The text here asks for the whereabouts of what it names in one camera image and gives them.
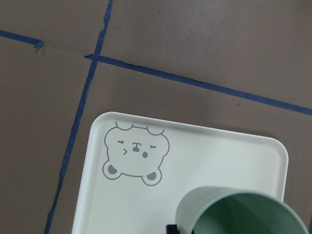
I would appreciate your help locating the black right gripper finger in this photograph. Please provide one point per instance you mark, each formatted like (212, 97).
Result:
(171, 229)

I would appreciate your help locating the pale green plastic cup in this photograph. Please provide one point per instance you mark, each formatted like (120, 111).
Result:
(221, 210)

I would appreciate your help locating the cream bear print tray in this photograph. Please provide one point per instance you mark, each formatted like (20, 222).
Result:
(137, 170)

